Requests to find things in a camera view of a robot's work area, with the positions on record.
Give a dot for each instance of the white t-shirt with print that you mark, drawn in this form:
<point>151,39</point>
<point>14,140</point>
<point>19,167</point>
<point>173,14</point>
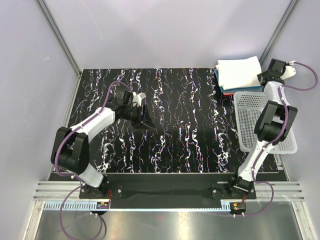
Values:
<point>249,64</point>

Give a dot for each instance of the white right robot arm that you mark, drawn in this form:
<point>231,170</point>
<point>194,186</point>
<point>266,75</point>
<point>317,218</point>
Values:
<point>271,128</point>

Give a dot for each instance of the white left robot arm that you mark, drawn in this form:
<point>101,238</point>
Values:
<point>71,150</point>

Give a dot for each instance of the folded pink t-shirt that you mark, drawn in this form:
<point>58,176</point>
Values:
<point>228,93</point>

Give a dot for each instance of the aluminium corner post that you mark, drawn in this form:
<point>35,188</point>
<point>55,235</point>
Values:
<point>277,32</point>
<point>58,35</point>

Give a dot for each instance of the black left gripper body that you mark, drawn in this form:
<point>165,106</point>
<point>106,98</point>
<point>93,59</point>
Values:
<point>134,115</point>

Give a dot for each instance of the folded blue t-shirt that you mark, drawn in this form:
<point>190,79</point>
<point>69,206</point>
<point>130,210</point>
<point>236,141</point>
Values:
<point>240,88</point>

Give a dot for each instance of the left aluminium corner post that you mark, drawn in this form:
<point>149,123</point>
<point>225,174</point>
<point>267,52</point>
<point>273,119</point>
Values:
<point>58,35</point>

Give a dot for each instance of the right aluminium corner post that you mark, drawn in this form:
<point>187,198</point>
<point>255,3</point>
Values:
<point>277,32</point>

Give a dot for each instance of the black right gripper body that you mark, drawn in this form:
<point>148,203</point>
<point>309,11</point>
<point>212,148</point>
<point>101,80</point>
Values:
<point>263,74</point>

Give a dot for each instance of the white plastic laundry basket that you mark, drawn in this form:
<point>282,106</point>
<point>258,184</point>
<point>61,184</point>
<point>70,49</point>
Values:
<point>248,107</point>

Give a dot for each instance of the aluminium frame rail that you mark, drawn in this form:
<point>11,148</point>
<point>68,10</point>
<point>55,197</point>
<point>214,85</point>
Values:
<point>283,191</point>

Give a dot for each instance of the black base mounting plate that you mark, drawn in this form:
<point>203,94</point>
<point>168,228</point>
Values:
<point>164,189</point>

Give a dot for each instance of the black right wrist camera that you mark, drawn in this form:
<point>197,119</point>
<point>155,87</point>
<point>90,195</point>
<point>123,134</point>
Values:
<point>287,69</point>

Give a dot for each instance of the white slotted cable duct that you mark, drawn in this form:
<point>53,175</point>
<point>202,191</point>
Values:
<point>113,206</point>

